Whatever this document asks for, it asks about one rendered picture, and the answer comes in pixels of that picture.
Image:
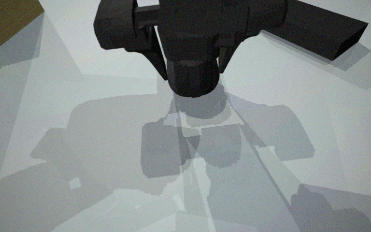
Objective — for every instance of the dark grey switch panel with green rocker switches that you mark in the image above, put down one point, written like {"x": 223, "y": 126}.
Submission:
{"x": 192, "y": 78}

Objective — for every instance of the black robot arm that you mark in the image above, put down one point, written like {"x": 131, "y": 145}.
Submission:
{"x": 194, "y": 30}

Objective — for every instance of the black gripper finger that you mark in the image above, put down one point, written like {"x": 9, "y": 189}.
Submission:
{"x": 226, "y": 53}
{"x": 152, "y": 51}

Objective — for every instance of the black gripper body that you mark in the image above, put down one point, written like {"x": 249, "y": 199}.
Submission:
{"x": 122, "y": 23}

